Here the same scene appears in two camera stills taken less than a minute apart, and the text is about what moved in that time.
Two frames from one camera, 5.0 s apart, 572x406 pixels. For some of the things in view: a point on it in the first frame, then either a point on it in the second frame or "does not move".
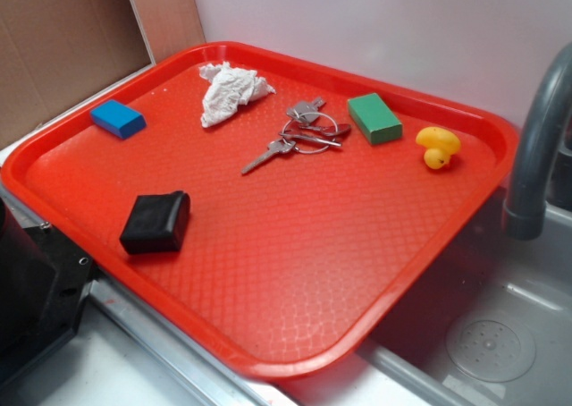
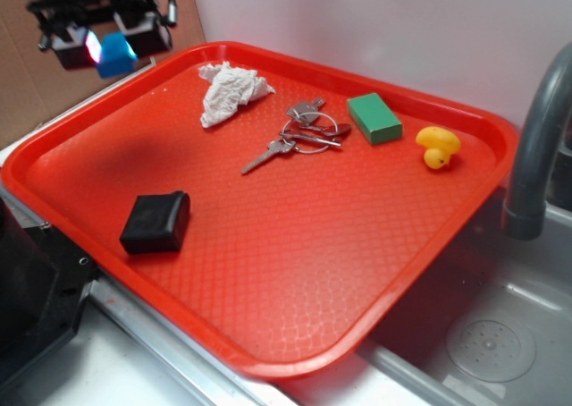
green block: [375, 120] does not move
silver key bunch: [305, 130] does not move
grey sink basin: [491, 325] does not move
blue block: [118, 118] → [117, 56]
